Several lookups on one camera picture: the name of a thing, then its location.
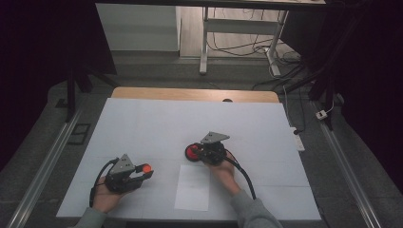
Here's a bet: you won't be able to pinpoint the black floor cables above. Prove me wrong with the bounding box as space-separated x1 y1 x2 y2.
207 8 303 91

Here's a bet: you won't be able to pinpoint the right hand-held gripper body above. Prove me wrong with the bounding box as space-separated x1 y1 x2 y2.
198 131 231 166

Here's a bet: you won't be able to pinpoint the person's left grey sleeve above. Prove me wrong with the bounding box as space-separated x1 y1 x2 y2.
70 207 107 228

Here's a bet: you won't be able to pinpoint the white paper sheet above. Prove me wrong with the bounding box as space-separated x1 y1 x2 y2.
173 163 212 212

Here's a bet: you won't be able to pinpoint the black rectangular floor frame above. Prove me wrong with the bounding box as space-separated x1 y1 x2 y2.
67 123 92 146

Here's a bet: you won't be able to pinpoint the person's grey sleeve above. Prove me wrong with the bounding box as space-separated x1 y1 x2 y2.
70 207 107 228
229 189 284 228

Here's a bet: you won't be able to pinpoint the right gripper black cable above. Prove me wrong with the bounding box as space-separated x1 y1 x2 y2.
223 149 257 200

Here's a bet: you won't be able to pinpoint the dark curtain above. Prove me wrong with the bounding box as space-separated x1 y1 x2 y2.
0 0 118 174
279 0 403 194

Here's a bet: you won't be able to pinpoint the person's right hand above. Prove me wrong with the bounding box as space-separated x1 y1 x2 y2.
207 157 242 198

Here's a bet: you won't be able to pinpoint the person's left hand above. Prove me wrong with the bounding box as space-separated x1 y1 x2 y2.
91 175 127 214

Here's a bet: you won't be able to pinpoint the aluminium floor rail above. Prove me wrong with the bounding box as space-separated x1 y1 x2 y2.
6 105 84 228
312 101 385 228

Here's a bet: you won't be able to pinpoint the white table cover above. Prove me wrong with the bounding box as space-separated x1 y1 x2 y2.
56 97 321 221

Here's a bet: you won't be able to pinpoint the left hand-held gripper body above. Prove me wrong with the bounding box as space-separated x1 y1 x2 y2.
104 153 144 195

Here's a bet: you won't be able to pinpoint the white metal desk frame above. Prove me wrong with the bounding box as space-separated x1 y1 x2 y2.
199 7 290 77

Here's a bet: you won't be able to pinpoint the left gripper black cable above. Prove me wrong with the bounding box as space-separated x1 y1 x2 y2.
88 157 120 209

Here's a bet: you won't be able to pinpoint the white power strip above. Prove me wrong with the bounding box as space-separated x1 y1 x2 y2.
290 126 306 152

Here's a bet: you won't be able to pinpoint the black metal stand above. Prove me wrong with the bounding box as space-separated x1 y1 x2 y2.
284 60 337 131
65 63 121 124

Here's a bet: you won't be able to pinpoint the person's right grey sleeve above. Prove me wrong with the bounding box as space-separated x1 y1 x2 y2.
229 189 284 228

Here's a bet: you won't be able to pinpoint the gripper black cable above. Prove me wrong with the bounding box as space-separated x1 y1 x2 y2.
223 149 257 200
88 157 120 209

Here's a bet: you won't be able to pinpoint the round red ink pad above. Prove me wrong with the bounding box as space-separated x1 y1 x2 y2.
184 142 203 162

